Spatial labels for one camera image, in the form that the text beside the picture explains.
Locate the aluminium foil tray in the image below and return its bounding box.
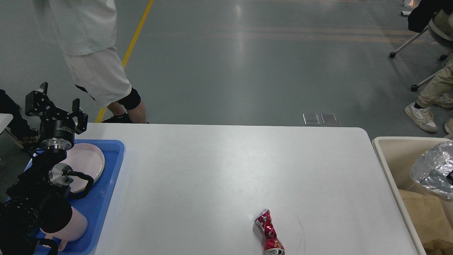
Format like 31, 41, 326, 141
410, 140, 453, 201

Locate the clear plastic piece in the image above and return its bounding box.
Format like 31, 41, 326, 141
321, 113, 339, 125
303, 113, 320, 125

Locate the pink mug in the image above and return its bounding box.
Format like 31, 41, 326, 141
40, 206, 88, 251

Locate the crushed red soda can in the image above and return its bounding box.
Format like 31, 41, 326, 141
254, 208, 285, 255

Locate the beige plastic bin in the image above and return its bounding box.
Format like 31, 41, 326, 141
372, 137, 452, 255

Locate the pink plate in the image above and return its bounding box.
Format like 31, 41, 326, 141
62, 143, 105, 184

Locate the person in beige trousers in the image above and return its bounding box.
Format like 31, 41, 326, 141
404, 60, 453, 133

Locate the white office chair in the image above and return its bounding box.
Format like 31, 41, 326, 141
389, 0, 453, 92

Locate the brown paper bag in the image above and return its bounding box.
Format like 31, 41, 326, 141
399, 190, 453, 255

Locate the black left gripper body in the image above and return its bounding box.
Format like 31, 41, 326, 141
38, 119, 75, 150

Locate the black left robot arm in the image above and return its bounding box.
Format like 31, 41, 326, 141
1, 82, 94, 255

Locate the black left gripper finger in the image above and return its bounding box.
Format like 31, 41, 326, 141
24, 82, 59, 120
67, 98, 88, 135

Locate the person in white shorts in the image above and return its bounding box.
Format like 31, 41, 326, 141
32, 0, 146, 123

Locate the black and white sneaker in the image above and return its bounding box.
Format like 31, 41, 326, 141
0, 89, 39, 144

